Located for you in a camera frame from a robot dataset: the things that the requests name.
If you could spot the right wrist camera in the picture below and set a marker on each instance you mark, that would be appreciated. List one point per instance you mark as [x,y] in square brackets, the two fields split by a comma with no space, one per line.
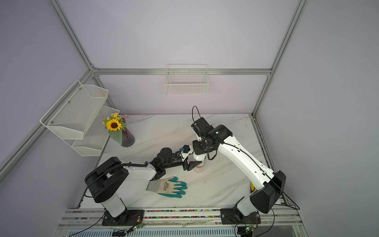
[201,127]

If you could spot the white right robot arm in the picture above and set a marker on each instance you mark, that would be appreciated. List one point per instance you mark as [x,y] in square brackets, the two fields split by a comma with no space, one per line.
[269,184]

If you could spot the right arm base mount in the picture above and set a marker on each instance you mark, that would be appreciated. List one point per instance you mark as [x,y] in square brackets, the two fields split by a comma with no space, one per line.
[240,215]

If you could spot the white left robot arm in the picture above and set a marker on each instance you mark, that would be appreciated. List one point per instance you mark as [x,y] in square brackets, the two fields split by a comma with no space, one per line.
[104,181]

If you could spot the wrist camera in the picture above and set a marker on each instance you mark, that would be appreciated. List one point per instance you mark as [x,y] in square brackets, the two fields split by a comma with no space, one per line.
[201,127]
[185,151]

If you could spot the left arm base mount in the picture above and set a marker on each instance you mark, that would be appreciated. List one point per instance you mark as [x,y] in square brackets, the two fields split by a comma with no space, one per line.
[123,217]

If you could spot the artificial sunflower bouquet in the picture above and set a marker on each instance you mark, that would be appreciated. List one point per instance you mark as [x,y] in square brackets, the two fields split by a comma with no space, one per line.
[115,125]

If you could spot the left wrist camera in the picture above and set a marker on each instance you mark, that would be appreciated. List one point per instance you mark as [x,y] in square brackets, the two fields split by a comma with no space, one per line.
[185,151]

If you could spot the white label tea bottle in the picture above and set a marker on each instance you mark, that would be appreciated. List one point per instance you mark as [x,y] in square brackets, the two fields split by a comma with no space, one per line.
[200,158]

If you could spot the white mesh upper shelf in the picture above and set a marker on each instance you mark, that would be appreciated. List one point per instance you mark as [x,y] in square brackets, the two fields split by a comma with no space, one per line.
[72,115]

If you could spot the dark glass flower vase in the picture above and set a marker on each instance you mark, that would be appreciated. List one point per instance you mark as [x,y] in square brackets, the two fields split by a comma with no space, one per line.
[127,138]

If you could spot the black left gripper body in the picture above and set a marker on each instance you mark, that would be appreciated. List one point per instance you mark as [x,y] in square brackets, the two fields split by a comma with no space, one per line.
[177,161]

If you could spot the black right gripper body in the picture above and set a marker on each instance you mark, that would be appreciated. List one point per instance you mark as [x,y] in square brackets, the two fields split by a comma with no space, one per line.
[202,147]

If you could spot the white wire wall basket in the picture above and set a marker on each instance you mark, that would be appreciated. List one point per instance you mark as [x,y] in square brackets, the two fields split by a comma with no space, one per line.
[186,79]

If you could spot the white mesh shelf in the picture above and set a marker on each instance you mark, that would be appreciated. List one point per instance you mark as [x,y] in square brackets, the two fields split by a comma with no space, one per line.
[95,139]
[72,115]

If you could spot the white mesh lower shelf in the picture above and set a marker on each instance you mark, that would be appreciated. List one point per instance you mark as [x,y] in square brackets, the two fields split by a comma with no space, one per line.
[95,139]

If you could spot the yellow black work glove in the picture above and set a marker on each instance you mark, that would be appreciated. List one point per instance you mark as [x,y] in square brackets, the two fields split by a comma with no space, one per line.
[252,187]

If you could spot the green white work glove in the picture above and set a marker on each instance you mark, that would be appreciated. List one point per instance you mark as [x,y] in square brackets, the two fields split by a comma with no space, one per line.
[170,187]

